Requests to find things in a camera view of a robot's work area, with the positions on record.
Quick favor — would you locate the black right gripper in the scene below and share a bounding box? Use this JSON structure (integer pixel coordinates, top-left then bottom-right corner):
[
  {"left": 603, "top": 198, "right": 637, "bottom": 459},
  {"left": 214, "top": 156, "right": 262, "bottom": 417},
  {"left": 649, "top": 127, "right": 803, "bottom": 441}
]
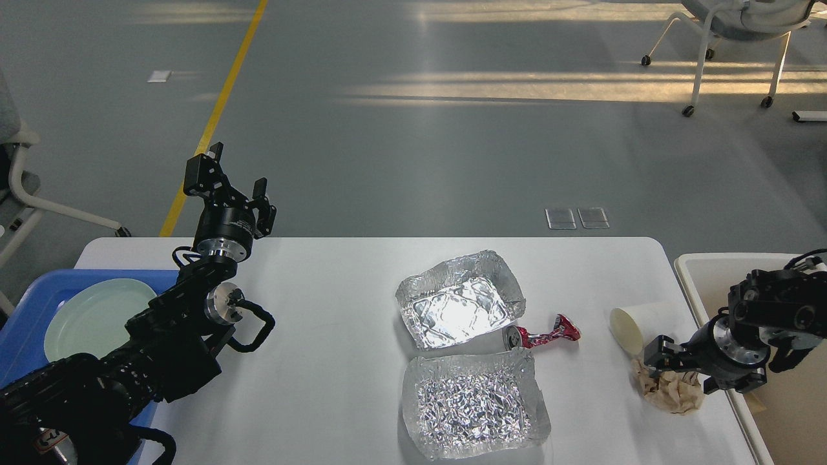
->
[{"left": 643, "top": 316, "right": 769, "bottom": 395}]

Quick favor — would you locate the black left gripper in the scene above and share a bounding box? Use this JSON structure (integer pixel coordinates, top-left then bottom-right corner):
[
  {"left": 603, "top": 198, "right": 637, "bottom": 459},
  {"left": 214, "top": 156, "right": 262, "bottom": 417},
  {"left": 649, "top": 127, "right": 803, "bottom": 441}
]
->
[{"left": 183, "top": 142, "right": 277, "bottom": 263}]

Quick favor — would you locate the brown paper ball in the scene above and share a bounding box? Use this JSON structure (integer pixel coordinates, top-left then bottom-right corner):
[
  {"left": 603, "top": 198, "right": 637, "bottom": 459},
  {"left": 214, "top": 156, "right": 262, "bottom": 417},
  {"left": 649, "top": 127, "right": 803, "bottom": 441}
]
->
[{"left": 630, "top": 358, "right": 705, "bottom": 415}]

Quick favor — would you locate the white paper cup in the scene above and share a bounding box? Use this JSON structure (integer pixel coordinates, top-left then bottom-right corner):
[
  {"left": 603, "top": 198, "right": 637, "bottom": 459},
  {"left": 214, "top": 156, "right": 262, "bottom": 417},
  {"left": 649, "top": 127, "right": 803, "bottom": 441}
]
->
[{"left": 609, "top": 302, "right": 677, "bottom": 357}]

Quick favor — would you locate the light green plate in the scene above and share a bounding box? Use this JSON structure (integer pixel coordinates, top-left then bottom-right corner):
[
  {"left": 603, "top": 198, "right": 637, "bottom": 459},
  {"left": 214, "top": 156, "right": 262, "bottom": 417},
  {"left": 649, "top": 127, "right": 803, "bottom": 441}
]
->
[{"left": 43, "top": 278, "right": 157, "bottom": 362}]

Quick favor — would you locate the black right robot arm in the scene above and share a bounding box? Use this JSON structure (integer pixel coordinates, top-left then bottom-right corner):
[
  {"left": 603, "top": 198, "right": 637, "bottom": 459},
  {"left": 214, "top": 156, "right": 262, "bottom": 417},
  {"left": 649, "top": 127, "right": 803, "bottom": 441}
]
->
[{"left": 643, "top": 249, "right": 826, "bottom": 394}]

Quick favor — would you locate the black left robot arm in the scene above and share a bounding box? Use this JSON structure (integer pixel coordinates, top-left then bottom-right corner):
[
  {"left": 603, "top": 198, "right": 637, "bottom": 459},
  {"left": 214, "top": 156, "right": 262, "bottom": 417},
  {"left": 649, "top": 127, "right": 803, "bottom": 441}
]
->
[{"left": 2, "top": 142, "right": 277, "bottom": 464}]

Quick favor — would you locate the white plastic bin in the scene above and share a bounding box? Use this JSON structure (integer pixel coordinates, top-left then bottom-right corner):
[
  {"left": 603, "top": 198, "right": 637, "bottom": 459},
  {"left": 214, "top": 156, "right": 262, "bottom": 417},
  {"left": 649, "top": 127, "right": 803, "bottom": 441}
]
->
[{"left": 675, "top": 253, "right": 826, "bottom": 464}]

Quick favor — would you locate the crushed red soda can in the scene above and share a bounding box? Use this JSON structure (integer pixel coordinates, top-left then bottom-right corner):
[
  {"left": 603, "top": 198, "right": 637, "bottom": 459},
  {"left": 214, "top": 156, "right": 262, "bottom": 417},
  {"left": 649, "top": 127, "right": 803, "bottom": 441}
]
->
[{"left": 502, "top": 314, "right": 582, "bottom": 350}]

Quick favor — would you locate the white chair at left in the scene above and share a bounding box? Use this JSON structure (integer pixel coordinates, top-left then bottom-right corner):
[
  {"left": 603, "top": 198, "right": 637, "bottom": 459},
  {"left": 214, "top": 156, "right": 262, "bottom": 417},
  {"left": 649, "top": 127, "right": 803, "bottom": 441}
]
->
[{"left": 0, "top": 71, "right": 132, "bottom": 311}]

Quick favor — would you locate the lower aluminium foil tray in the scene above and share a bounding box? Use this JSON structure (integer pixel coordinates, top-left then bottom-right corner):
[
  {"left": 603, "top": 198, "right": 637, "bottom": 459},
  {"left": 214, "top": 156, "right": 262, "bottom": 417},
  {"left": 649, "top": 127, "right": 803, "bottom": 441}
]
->
[{"left": 401, "top": 348, "right": 550, "bottom": 460}]

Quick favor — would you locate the aluminium foil tray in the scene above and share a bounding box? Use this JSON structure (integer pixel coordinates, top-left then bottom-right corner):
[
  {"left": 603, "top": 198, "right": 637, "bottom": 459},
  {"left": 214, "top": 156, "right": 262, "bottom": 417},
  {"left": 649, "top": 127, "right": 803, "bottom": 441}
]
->
[
  {"left": 395, "top": 250, "right": 527, "bottom": 351},
  {"left": 401, "top": 348, "right": 550, "bottom": 460}
]

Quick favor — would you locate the upper aluminium foil tray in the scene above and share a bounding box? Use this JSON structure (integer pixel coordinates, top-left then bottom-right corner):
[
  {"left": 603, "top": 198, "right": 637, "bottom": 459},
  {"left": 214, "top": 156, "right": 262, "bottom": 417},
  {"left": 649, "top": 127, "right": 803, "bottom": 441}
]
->
[{"left": 395, "top": 250, "right": 527, "bottom": 351}]

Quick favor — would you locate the blue plastic tray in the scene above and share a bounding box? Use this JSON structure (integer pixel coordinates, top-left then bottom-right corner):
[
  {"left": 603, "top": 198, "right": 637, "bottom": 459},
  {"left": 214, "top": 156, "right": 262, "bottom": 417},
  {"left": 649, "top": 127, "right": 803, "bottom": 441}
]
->
[{"left": 2, "top": 270, "right": 196, "bottom": 464}]

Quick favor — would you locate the white bar on floor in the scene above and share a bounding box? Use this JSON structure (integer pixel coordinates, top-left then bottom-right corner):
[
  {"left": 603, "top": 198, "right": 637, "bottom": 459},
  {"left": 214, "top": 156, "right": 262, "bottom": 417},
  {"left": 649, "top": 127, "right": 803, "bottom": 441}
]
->
[{"left": 791, "top": 110, "right": 827, "bottom": 123}]

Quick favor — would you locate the white office chair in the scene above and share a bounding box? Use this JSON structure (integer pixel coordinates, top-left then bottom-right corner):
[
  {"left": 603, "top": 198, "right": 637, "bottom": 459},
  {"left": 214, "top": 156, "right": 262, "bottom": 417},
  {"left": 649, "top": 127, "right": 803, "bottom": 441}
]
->
[{"left": 640, "top": 1, "right": 816, "bottom": 118}]

